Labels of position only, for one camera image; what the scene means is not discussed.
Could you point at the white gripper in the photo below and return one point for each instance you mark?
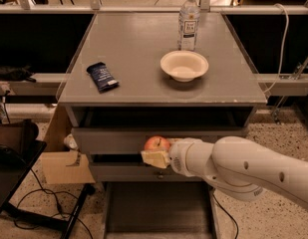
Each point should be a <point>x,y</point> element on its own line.
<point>177,156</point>

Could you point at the red apple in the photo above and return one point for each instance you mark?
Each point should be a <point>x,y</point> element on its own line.
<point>157,142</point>

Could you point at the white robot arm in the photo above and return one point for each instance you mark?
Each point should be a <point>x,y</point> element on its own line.
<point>236,166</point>

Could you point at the grey bottom drawer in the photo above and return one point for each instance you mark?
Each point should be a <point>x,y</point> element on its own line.
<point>158,210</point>

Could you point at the grey drawer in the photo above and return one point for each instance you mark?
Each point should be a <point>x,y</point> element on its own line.
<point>158,210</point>
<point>131,140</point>
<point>134,172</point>

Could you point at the grey middle drawer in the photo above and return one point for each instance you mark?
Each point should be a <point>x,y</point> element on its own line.
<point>134,172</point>

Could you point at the grey top drawer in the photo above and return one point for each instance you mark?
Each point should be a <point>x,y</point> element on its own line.
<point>131,140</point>

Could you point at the grey drawer cabinet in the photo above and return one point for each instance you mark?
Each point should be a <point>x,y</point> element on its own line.
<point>131,44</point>

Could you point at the white paper bowl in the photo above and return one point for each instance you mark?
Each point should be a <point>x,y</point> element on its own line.
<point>184,66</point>

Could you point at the cardboard box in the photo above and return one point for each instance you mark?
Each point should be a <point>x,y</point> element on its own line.
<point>61,162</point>

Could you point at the dark blue snack packet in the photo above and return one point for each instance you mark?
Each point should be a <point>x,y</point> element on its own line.
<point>102,77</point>

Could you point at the black chair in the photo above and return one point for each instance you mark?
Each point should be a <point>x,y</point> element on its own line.
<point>19,150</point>

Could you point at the clear plastic water bottle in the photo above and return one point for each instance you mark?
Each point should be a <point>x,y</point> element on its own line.
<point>188,20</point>

